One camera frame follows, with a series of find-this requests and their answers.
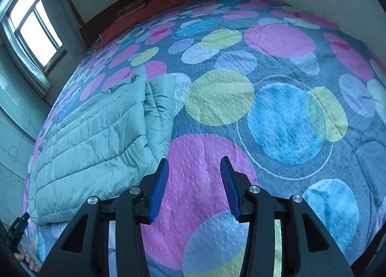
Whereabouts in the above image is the person's left hand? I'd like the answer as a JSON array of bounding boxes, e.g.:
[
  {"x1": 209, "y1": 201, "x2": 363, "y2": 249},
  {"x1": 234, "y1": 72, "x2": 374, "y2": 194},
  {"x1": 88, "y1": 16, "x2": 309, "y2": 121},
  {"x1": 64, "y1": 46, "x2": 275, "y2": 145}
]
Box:
[{"x1": 14, "y1": 251, "x2": 40, "y2": 273}]

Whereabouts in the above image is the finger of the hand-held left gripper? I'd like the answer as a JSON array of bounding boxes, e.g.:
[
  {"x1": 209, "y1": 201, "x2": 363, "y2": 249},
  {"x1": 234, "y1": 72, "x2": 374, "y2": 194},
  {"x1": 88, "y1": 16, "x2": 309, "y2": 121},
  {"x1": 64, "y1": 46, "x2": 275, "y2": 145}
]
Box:
[{"x1": 8, "y1": 212, "x2": 31, "y2": 249}]

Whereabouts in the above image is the dark wooden headboard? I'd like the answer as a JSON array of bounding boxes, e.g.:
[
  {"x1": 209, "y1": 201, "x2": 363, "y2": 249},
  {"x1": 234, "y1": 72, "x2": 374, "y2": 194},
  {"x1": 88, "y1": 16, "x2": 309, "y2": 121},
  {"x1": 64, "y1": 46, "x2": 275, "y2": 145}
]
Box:
[{"x1": 79, "y1": 0, "x2": 184, "y2": 49}]

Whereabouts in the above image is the red pillow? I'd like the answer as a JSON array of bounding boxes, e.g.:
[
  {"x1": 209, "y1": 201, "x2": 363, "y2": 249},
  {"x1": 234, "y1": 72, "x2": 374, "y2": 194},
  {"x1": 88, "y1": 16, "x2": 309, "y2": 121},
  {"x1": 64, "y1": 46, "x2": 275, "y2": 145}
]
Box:
[{"x1": 99, "y1": 0, "x2": 187, "y2": 44}]

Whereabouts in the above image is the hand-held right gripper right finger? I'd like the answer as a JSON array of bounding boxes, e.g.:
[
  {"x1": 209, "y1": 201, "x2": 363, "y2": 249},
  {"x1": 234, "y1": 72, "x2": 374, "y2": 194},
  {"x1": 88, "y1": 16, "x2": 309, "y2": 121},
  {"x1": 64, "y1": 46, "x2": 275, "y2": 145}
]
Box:
[{"x1": 220, "y1": 156, "x2": 354, "y2": 277}]

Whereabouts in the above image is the light green quilted puffer jacket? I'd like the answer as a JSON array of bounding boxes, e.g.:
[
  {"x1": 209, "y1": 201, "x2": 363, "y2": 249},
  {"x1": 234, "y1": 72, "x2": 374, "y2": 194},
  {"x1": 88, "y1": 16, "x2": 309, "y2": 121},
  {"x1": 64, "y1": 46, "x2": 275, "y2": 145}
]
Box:
[{"x1": 28, "y1": 73, "x2": 177, "y2": 225}]

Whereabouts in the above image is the glass door wardrobe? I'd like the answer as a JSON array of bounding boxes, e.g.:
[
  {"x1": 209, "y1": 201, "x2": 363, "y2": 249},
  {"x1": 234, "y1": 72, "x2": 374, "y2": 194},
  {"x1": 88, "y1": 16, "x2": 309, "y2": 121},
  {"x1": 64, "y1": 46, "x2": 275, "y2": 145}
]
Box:
[{"x1": 0, "y1": 66, "x2": 46, "y2": 227}]

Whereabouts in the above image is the small window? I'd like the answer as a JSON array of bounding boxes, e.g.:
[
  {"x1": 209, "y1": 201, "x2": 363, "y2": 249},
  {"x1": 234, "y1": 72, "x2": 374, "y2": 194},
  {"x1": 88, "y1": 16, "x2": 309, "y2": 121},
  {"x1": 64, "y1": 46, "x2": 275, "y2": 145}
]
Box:
[{"x1": 0, "y1": 0, "x2": 67, "y2": 76}]

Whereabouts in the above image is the bed with circle-pattern bedspread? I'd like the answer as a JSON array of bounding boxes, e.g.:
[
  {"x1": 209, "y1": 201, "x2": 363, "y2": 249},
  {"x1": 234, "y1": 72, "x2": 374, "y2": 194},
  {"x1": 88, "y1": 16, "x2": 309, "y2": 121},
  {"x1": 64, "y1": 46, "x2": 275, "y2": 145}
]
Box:
[{"x1": 22, "y1": 0, "x2": 386, "y2": 277}]

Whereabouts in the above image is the brown cushion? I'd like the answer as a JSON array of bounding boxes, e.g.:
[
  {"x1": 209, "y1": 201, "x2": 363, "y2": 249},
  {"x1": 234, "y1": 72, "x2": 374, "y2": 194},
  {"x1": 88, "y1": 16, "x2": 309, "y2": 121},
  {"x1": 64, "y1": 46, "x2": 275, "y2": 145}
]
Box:
[{"x1": 115, "y1": 0, "x2": 148, "y2": 23}]

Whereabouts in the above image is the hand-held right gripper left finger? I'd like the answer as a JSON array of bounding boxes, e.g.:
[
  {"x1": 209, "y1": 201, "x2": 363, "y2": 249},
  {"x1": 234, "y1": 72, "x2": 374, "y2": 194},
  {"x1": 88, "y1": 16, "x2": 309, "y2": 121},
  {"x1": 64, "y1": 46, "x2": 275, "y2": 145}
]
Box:
[{"x1": 39, "y1": 158, "x2": 170, "y2": 277}]

